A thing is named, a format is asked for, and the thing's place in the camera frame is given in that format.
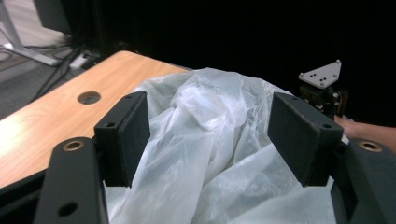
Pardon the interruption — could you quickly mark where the white power strip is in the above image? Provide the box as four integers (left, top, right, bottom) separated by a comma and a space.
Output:
68, 53, 91, 70

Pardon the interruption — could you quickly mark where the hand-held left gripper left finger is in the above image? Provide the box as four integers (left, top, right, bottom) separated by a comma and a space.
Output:
93, 91, 151, 189

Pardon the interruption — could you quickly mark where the white blue-edged plastic bag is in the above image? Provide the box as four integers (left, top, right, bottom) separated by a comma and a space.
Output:
104, 67, 349, 224

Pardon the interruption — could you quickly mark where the white metal stand frame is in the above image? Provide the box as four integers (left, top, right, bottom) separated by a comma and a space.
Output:
0, 0, 62, 67

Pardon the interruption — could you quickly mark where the round table cable grommet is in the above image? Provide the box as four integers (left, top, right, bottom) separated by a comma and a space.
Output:
77, 91, 102, 105

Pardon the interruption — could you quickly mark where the bundle of black floor cables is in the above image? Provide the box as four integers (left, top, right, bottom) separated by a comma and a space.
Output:
0, 27, 106, 102

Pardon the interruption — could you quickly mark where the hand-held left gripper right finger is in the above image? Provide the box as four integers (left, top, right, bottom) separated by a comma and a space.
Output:
267, 91, 345, 188

